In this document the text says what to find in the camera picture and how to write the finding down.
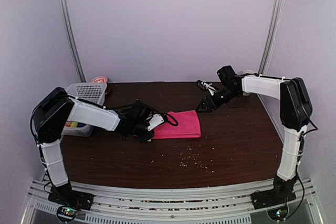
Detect beige printed mug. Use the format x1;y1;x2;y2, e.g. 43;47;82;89
242;70;255;75

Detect aluminium post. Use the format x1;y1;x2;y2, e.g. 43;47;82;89
60;0;86;82
257;0;287;78

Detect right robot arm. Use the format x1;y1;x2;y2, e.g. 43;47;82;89
195;66;313;204

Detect pink towel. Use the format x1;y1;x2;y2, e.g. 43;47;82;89
153;110;201;140

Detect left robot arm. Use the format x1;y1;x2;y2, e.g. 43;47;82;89
30;87;158;205

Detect left aluminium post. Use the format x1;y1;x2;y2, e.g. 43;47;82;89
60;0;86;82

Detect white plastic basket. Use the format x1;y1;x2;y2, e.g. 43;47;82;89
62;82;107;137

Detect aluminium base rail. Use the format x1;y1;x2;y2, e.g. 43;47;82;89
19;177;327;223

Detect right aluminium post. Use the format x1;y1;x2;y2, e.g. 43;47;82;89
257;0;287;78

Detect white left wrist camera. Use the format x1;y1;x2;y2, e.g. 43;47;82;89
147;114;165;131

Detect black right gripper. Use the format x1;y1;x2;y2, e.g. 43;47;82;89
196;86;241;112

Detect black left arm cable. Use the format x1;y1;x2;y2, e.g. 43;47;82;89
104;104;179;127

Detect orange bunny towel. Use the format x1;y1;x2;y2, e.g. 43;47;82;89
65;121;72;127

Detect red white bowl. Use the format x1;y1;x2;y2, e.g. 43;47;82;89
91;76;108;83

